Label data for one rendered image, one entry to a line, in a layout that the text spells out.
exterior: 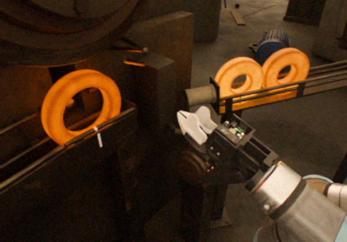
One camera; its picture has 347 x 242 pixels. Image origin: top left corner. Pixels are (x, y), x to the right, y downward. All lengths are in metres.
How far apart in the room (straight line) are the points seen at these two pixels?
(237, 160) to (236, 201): 0.88
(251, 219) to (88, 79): 1.02
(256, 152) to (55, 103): 0.39
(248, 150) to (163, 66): 0.32
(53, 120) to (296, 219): 0.47
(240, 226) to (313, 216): 0.83
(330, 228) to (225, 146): 0.20
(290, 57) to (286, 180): 0.47
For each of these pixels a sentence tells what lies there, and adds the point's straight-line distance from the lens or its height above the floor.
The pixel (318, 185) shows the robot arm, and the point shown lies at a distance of 0.66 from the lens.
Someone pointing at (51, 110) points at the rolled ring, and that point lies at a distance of 0.55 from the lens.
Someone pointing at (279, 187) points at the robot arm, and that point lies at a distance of 0.47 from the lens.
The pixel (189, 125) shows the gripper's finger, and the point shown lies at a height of 0.76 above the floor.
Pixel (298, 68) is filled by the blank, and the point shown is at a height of 0.74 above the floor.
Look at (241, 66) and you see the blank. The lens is 0.78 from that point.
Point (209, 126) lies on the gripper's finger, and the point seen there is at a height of 0.75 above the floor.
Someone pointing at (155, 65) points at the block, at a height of 0.80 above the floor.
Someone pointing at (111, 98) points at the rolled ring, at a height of 0.76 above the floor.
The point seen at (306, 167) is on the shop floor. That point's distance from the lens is 1.66.
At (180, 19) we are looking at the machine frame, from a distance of 0.84.
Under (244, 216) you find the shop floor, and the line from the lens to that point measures 1.32.
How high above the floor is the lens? 1.07
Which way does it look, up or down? 34 degrees down
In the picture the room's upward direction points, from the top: straight up
